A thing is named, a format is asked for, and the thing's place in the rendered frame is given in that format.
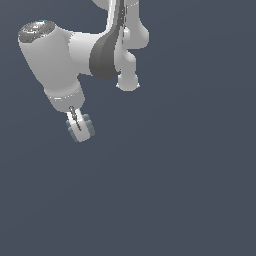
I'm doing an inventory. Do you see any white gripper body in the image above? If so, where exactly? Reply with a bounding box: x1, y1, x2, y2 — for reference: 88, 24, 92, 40
65, 105, 92, 143

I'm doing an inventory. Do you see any grey-teal gripper finger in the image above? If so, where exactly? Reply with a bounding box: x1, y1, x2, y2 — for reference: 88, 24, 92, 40
81, 113, 97, 138
65, 119, 80, 144

